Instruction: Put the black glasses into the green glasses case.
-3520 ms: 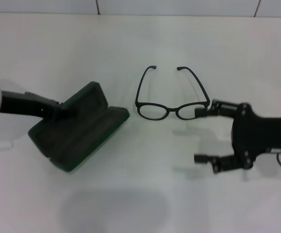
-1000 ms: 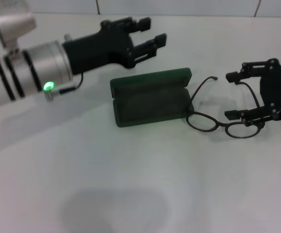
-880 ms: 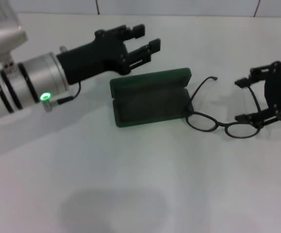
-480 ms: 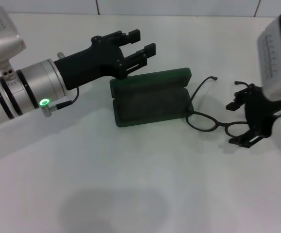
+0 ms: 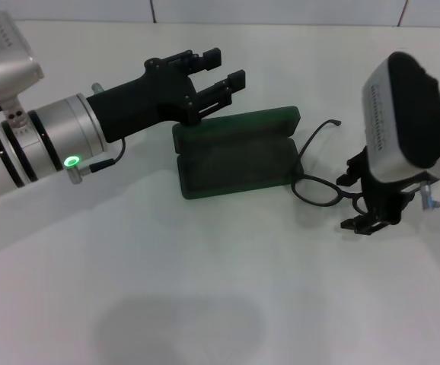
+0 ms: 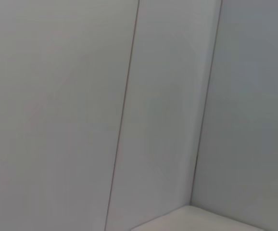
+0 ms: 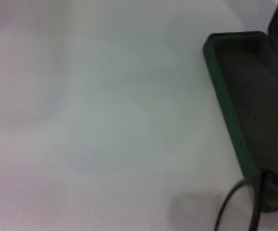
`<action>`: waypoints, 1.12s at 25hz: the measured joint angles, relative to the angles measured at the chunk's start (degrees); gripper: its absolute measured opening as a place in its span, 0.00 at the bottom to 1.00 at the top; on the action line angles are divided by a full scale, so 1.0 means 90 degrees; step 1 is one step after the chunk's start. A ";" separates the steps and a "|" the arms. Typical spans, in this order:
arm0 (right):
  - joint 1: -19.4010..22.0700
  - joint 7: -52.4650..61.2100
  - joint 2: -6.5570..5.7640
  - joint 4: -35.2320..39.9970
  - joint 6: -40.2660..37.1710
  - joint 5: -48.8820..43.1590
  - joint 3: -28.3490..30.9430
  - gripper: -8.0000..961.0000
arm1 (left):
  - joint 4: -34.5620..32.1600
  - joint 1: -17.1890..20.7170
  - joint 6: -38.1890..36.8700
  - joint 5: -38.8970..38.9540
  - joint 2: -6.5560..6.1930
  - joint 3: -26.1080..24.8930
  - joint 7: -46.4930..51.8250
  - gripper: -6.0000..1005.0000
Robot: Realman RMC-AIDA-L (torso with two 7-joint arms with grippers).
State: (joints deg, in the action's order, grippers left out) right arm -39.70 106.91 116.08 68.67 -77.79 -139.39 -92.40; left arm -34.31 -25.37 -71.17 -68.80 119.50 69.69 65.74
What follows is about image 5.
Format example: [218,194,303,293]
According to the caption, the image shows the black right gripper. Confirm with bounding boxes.
[336,146,414,236]

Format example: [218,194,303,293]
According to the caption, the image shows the black cable with silver plug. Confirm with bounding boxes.
[66,136,126,186]

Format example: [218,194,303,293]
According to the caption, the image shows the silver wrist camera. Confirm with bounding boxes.
[362,51,440,182]
[0,11,46,126]

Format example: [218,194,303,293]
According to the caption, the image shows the black glasses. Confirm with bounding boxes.
[290,119,373,214]

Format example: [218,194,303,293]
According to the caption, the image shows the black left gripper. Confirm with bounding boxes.
[86,48,247,144]

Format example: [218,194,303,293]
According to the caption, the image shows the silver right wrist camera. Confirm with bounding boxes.
[362,51,440,182]

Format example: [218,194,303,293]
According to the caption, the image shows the green glasses case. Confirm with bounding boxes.
[171,105,304,201]

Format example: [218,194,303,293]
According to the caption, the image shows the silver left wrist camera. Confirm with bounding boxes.
[0,11,46,126]

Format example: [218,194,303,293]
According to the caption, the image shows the dark cable with silver plug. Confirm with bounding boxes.
[419,177,440,211]

